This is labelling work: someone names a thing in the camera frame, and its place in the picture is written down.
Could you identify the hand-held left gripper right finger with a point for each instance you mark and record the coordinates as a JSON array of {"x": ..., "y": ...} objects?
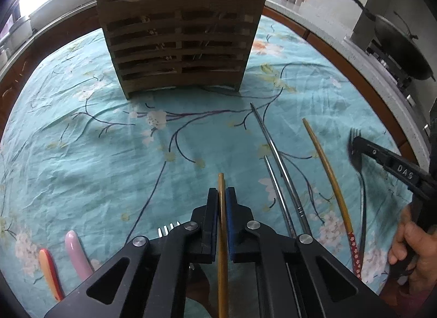
[{"x": 230, "y": 225}]

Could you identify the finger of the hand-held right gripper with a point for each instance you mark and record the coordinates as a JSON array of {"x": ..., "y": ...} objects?
[{"x": 392, "y": 164}]

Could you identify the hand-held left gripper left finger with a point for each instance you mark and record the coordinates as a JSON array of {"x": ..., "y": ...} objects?
[{"x": 214, "y": 229}]

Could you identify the wooden chopstick red patterned end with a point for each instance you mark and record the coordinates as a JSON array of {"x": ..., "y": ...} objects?
[
  {"x": 333, "y": 181},
  {"x": 222, "y": 290}
]

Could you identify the wooden slatted utensil holder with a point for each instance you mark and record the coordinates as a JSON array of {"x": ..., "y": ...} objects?
[{"x": 177, "y": 48}]

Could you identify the person's right hand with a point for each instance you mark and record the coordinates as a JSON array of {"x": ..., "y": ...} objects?
[{"x": 406, "y": 242}]

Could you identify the metal chopstick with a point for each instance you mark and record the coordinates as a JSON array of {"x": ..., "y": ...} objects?
[
  {"x": 283, "y": 167},
  {"x": 277, "y": 191}
]

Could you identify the gas stove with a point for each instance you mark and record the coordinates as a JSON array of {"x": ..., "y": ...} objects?
[{"x": 387, "y": 63}]

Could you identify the black wok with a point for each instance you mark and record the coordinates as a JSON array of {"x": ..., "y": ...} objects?
[{"x": 403, "y": 44}]

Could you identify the teal floral tablecloth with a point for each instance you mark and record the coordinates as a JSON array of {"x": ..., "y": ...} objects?
[{"x": 102, "y": 167}]

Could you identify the white rice cooker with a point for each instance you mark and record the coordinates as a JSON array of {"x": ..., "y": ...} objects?
[{"x": 21, "y": 32}]

